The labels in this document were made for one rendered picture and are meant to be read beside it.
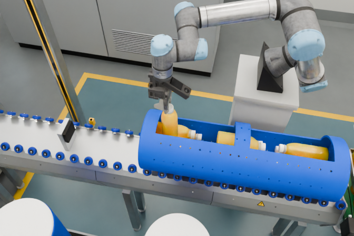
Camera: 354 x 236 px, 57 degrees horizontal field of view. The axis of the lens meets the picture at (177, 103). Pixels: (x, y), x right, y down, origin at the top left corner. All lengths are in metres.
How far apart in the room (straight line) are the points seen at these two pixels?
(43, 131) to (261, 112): 1.17
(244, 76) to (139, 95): 1.61
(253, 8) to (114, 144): 1.00
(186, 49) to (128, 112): 2.01
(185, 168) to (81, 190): 1.43
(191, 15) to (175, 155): 0.59
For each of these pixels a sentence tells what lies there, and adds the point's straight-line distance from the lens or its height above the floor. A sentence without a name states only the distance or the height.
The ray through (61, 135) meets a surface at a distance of 1.68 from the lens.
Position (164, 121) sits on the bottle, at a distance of 1.38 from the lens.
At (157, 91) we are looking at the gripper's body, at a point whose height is 1.47.
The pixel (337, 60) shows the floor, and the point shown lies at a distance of 3.91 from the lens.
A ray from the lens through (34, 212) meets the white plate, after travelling 1.57.
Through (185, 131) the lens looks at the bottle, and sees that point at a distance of 1.53.
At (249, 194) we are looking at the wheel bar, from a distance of 1.64.
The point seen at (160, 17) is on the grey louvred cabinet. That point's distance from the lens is 2.95.
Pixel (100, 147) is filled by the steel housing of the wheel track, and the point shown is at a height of 0.93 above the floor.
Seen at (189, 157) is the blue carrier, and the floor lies 1.18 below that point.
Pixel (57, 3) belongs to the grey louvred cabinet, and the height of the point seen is 0.67.
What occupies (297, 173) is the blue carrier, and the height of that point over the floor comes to 1.19.
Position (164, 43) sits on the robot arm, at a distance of 1.09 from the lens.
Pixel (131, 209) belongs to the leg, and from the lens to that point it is 2.17.
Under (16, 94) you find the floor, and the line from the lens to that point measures 3.54.
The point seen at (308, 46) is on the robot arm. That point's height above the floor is 1.68.
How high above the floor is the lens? 2.39
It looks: 50 degrees down
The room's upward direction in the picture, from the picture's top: straight up
